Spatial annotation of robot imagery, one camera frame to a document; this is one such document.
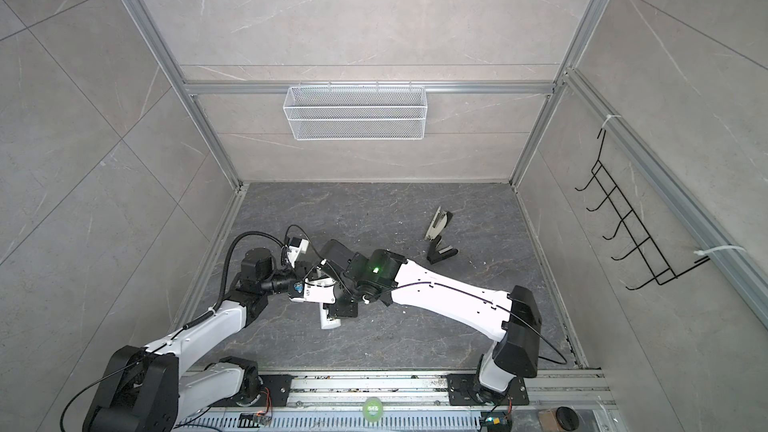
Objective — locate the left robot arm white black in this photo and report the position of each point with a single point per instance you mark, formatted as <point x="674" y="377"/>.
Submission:
<point x="115" y="406"/>

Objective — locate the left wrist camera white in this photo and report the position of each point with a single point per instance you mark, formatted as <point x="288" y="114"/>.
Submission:
<point x="294" y="250"/>

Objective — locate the green circuit board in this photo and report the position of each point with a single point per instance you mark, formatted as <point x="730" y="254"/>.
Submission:
<point x="495" y="422"/>

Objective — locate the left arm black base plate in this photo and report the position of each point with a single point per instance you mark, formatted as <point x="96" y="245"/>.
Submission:
<point x="274" y="391"/>

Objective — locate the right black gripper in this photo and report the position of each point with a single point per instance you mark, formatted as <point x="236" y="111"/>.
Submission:
<point x="346" y="303"/>

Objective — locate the white wire mesh basket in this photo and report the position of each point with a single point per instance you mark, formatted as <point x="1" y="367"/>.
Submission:
<point x="360" y="112"/>

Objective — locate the aluminium mounting rail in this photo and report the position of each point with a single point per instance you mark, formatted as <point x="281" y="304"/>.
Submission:
<point x="366" y="387"/>

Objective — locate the black stapler base piece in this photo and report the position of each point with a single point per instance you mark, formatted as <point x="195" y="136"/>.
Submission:
<point x="437" y="252"/>

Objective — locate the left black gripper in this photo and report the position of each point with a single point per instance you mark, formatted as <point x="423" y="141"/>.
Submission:
<point x="304" y="268"/>

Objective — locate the green round sticker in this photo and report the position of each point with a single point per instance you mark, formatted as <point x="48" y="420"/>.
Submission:
<point x="373" y="410"/>

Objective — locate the white remote control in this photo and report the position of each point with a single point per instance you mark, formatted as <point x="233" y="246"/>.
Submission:
<point x="327" y="321"/>

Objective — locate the black wire hook rack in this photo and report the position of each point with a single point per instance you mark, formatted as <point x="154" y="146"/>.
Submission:
<point x="630" y="224"/>

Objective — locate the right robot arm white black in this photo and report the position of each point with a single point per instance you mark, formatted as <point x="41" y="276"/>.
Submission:
<point x="511" y="320"/>

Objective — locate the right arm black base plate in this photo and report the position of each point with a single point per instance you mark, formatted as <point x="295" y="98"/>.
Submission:
<point x="465" y="390"/>

